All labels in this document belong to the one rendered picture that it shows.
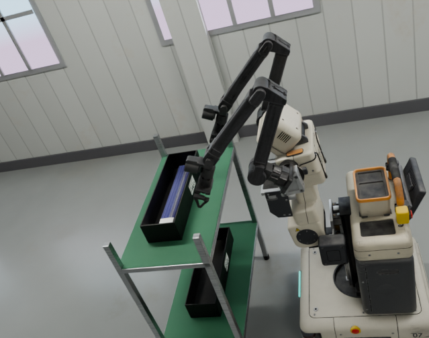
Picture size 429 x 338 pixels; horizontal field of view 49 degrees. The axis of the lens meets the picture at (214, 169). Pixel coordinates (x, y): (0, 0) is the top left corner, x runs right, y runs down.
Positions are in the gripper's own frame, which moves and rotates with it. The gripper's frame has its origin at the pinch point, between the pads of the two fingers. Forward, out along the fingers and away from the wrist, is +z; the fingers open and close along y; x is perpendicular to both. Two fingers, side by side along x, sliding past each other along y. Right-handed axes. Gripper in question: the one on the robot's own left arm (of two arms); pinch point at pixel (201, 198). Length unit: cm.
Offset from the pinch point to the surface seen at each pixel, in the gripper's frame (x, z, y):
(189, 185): -7.8, 14.3, -23.0
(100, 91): -123, 106, -229
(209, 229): 6.5, 15.7, 2.3
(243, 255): 31, 71, -36
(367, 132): 123, 66, -201
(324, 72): 75, 33, -225
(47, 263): -114, 182, -77
